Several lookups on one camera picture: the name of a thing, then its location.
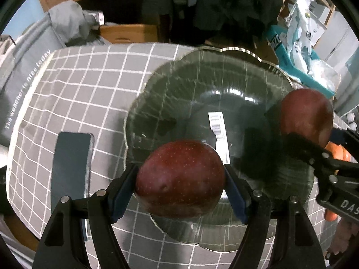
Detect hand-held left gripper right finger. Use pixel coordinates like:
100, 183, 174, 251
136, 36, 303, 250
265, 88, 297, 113
223, 164, 327, 269

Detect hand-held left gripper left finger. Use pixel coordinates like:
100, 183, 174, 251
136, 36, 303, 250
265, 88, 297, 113
34, 164, 139, 269

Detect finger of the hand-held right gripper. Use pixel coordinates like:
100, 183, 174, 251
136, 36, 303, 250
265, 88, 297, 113
329, 128, 359, 150
283, 132, 359, 178

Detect dark red apple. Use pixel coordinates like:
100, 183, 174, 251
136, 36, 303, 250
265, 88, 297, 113
135, 140, 226, 219
279, 88, 334, 149

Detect scalloped smoked glass plate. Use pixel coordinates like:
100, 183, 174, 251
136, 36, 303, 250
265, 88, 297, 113
125, 48, 315, 251

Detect person's right hand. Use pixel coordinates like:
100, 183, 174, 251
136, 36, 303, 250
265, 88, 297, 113
329, 219, 359, 262

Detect dark blue flat slab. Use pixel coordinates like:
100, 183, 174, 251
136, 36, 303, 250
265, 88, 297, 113
51, 131, 94, 241

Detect clear plastic bag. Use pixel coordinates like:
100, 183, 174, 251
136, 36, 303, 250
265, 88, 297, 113
307, 58, 341, 93

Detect teal cardboard box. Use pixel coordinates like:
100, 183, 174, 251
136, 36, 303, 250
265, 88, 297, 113
266, 25, 337, 99

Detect white cabinet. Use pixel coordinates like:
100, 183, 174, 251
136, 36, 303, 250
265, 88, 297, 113
317, 11, 359, 113

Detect grey checked tablecloth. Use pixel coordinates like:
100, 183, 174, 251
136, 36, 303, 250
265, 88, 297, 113
6, 42, 359, 269

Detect white printed plastic bag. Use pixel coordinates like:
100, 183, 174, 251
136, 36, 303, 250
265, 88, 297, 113
285, 0, 328, 73

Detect wooden shelf rack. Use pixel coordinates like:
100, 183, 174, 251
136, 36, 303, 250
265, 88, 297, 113
280, 0, 337, 29

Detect grey fabric storage bag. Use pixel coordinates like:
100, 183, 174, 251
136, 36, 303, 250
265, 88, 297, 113
0, 14, 68, 146

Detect wooden drawer box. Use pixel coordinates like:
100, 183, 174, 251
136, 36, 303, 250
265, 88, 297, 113
99, 24, 159, 44

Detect dark hanging clothes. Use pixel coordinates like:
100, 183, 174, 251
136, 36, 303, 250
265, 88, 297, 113
140, 0, 292, 48

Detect grey jacket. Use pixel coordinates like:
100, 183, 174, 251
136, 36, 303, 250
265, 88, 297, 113
48, 0, 106, 46

